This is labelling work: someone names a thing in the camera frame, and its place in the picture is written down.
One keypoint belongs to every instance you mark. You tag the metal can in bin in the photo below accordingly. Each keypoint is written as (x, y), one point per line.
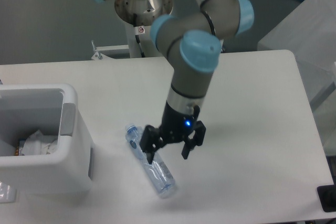
(19, 148)

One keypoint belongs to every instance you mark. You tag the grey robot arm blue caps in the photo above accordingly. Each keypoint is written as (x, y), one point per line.
(192, 46)

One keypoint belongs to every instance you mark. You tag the clear plastic item bottom left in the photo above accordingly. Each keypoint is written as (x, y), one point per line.
(7, 193)

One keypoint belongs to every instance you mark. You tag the clear plastic water bottle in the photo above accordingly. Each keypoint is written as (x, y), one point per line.
(157, 172)

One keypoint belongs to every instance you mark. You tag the left white base bracket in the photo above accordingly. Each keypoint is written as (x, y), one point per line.
(110, 52)

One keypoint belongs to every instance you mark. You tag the crumpled white tissue in bin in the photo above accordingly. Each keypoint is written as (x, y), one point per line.
(40, 144)

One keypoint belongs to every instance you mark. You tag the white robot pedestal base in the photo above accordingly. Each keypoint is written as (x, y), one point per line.
(138, 16)

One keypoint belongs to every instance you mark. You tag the black device at table edge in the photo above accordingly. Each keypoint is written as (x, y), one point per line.
(326, 195)

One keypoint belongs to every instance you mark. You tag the white trash can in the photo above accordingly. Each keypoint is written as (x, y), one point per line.
(52, 109)

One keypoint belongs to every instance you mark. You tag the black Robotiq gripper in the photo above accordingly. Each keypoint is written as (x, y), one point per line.
(175, 127)

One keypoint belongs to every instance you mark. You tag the white side cabinet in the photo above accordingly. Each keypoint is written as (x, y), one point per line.
(309, 33)

